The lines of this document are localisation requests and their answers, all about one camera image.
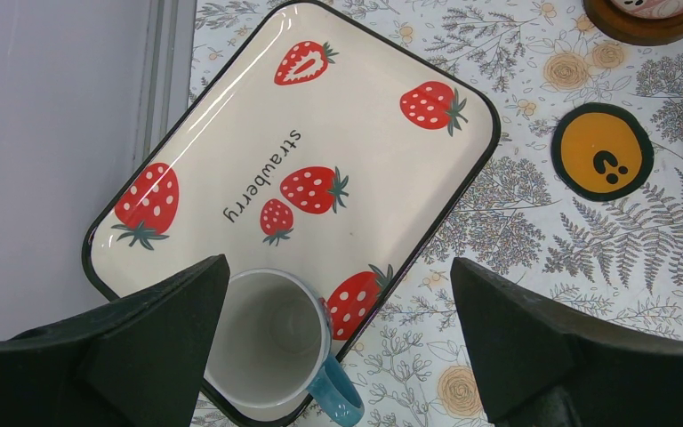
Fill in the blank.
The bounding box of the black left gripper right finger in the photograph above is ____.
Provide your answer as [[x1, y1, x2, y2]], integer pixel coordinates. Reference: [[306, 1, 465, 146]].
[[450, 258, 683, 426]]

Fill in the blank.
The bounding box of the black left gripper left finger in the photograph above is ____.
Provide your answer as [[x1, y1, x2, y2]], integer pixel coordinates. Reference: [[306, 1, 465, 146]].
[[0, 255, 229, 426]]

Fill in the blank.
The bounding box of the white mushroom pattern tray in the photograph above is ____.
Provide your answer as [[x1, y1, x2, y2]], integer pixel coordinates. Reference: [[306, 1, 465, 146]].
[[82, 1, 501, 358]]

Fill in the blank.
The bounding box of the brown wooden coaster top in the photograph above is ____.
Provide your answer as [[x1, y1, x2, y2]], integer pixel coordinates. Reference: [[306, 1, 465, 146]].
[[583, 0, 683, 46]]

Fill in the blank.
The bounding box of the pink mug dark rim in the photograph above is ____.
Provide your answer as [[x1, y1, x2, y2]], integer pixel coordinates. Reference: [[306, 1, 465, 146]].
[[612, 0, 683, 20]]

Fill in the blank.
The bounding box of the yellow black-rimmed coaster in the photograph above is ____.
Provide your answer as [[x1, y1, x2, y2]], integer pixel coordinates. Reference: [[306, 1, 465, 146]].
[[550, 102, 655, 202]]

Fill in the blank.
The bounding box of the floral tablecloth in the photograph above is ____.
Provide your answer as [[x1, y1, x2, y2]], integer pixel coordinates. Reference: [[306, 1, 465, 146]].
[[188, 0, 683, 427]]

